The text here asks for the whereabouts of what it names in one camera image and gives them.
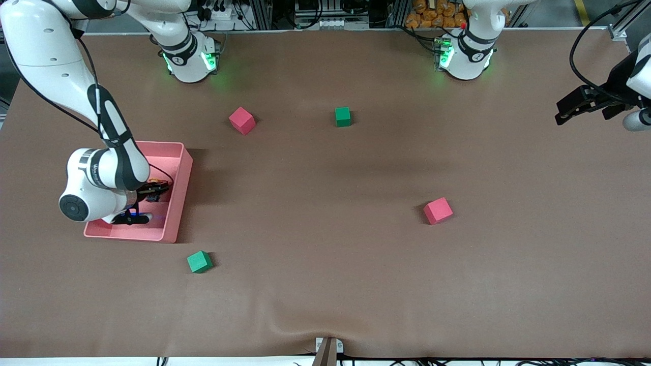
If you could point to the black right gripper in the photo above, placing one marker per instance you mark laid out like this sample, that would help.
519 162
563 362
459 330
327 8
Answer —
148 192

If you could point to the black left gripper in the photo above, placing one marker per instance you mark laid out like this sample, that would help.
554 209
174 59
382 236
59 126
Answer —
616 85

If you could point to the small orange-capped bottle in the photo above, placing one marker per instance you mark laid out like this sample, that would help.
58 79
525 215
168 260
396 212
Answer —
152 198

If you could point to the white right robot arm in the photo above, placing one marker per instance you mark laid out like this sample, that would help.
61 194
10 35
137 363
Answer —
46 51

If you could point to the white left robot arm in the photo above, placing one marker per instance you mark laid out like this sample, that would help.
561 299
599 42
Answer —
470 51

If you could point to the pink plastic bin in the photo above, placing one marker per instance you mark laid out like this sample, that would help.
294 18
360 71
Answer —
173 168

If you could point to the green foam cube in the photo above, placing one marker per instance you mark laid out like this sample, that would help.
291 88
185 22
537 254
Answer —
199 262
343 117

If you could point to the pink foam cube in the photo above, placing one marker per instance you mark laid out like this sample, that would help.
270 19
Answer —
438 211
242 121

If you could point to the pile of orange snack bags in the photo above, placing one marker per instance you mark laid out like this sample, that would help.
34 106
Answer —
432 18

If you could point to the brown table mat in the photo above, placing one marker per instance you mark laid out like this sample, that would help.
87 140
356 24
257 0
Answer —
325 254

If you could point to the white power strip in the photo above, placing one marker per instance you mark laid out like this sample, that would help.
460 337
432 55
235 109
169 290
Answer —
221 14

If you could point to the white terminal block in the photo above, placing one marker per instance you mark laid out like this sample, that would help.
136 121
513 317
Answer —
341 24

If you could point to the aluminium frame profile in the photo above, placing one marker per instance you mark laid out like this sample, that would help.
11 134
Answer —
618 31

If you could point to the metal mat clamp bracket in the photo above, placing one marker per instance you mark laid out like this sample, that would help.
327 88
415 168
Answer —
328 353

